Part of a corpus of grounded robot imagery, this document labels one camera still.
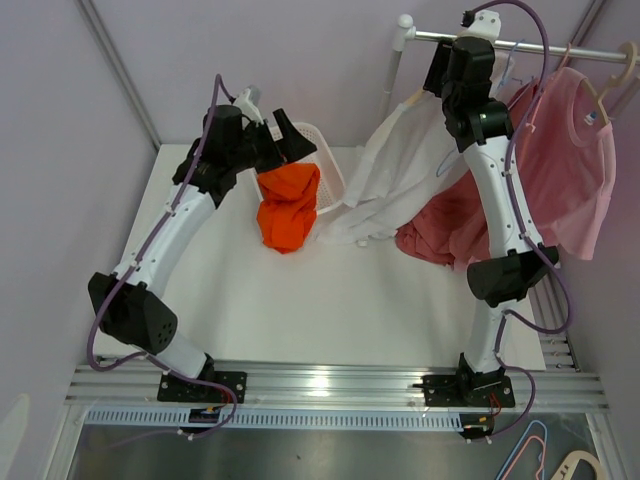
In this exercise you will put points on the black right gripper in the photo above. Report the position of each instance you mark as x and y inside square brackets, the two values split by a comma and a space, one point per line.
[438, 65]

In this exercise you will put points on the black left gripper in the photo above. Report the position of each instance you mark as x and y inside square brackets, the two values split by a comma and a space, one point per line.
[292, 144]

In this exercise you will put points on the blue wire hanger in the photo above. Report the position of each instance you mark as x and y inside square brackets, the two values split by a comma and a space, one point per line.
[506, 76]

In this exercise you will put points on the orange t shirt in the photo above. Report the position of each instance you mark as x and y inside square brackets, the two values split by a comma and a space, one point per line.
[287, 212]

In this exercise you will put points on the white t shirt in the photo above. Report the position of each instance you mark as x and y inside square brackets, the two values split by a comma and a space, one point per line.
[395, 175]

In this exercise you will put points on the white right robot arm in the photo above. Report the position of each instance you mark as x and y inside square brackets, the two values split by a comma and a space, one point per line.
[518, 257]

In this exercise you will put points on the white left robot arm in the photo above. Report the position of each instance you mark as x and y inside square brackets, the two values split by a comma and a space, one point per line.
[128, 301]

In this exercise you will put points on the light pink t shirt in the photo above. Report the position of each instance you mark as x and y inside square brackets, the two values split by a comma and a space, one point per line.
[576, 166]

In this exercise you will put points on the coral red t shirt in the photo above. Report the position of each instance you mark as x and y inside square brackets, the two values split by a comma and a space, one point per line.
[451, 228]

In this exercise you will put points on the beige spare hanger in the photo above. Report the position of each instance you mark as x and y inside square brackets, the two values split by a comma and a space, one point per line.
[572, 460]

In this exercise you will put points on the white plastic basket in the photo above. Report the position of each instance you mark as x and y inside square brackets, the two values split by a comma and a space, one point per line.
[331, 185]

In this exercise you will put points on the grey rack upright pole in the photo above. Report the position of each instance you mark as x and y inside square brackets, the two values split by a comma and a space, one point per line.
[404, 32]

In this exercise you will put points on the pink and blue spare hangers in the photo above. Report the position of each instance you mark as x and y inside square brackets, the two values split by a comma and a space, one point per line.
[535, 434]

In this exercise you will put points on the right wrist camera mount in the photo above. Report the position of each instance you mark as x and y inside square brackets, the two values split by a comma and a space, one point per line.
[485, 24]

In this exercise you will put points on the silver clothes rail bar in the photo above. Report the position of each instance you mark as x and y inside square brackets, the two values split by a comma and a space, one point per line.
[617, 57]

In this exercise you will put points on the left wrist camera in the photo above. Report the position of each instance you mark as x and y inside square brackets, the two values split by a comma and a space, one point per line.
[247, 101]

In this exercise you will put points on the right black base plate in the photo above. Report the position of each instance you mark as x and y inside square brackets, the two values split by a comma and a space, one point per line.
[461, 390]

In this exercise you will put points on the aluminium mounting rail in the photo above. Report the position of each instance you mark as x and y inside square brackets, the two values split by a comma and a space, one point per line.
[326, 387]

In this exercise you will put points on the white slotted cable duct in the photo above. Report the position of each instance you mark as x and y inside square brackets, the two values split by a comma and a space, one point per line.
[275, 419]

